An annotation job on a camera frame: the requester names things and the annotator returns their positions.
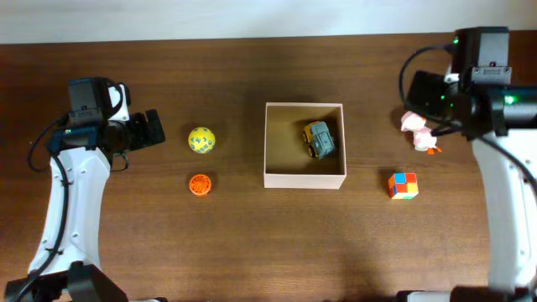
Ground yellow ball blue letters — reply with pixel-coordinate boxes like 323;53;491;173
188;127;216;154

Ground white duck toy pink hat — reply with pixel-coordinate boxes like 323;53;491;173
401;112;442;155

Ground multicolour puzzle cube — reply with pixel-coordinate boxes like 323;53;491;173
388;173;419;200

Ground grey yellow toy truck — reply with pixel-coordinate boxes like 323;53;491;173
302;121;336;159

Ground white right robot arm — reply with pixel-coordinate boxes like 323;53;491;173
396;70;536;301

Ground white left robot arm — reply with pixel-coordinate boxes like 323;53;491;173
4;77;165;301

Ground orange lattice ball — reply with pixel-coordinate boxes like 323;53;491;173
189;174;212;197

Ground white cardboard box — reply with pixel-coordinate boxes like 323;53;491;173
263;102;347;190

